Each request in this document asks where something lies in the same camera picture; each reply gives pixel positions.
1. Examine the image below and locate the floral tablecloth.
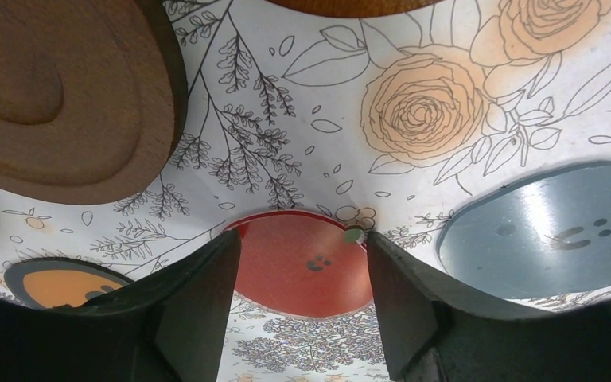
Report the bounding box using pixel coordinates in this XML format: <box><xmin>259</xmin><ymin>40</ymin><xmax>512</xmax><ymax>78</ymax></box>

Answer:
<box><xmin>0</xmin><ymin>1</ymin><xmax>611</xmax><ymax>381</ymax></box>

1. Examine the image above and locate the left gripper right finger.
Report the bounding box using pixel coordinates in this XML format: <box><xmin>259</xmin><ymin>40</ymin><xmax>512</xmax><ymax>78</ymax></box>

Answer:
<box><xmin>366</xmin><ymin>232</ymin><xmax>611</xmax><ymax>381</ymax></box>

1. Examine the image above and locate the orange smiley coaster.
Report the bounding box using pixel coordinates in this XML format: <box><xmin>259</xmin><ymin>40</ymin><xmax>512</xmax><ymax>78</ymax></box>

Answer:
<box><xmin>4</xmin><ymin>257</ymin><xmax>132</xmax><ymax>310</ymax></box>

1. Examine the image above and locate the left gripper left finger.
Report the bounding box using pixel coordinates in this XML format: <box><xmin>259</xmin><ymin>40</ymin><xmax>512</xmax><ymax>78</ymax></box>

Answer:
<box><xmin>0</xmin><ymin>230</ymin><xmax>241</xmax><ymax>381</ymax></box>

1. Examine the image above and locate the grey blue coaster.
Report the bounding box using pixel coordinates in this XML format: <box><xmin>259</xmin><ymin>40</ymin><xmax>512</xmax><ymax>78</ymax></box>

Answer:
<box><xmin>438</xmin><ymin>162</ymin><xmax>611</xmax><ymax>299</ymax></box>

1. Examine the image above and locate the brown wooden coaster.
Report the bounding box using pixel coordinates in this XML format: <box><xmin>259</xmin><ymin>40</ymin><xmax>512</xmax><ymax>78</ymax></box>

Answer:
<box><xmin>0</xmin><ymin>1</ymin><xmax>187</xmax><ymax>205</ymax></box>
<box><xmin>269</xmin><ymin>0</ymin><xmax>440</xmax><ymax>18</ymax></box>

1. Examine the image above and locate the red apple coaster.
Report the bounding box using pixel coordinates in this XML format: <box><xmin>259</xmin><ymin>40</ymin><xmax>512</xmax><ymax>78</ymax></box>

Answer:
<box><xmin>227</xmin><ymin>210</ymin><xmax>372</xmax><ymax>318</ymax></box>

